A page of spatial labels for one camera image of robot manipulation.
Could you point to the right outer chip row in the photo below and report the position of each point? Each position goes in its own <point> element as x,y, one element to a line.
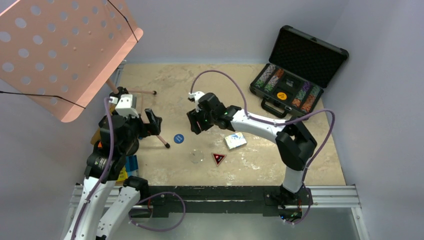
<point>311,98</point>

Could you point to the black poker chip case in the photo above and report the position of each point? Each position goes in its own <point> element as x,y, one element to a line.
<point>304,58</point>

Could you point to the blue toy brick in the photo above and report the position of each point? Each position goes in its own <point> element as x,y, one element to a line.
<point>131,163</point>

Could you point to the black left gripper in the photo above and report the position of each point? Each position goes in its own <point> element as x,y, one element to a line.
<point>146,129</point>

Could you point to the clear round dealer button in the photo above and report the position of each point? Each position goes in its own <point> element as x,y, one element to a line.
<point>196,156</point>

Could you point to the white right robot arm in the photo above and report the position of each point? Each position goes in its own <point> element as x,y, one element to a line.
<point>294,142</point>

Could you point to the yellow toy brick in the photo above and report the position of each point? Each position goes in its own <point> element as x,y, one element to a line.
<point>123,175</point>

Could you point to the crumpled plastic wrap upper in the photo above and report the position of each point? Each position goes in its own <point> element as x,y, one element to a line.
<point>290,83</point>

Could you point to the orange big blind button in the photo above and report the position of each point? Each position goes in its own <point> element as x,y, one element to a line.
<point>282,96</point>

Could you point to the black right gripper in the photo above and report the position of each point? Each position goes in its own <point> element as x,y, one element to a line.
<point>193,116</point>

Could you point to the pink music stand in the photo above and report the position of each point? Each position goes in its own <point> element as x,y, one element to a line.
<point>61,52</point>

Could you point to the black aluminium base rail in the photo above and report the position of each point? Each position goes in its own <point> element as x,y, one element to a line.
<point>267,200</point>

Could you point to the left inner chip row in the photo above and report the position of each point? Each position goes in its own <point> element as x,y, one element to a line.
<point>273,81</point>

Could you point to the left outer chip row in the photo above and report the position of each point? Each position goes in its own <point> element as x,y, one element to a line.
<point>265,75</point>

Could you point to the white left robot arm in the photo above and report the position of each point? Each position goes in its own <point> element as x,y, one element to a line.
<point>120,131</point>

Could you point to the blue small blind button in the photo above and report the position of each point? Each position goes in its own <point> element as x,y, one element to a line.
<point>178,138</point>

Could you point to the triangular all in button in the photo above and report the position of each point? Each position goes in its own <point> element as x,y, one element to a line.
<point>218,158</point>

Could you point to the red playing card deck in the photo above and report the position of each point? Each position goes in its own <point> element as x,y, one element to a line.
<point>199,127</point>

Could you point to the blue playing card deck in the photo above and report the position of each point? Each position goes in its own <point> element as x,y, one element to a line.
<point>235,140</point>

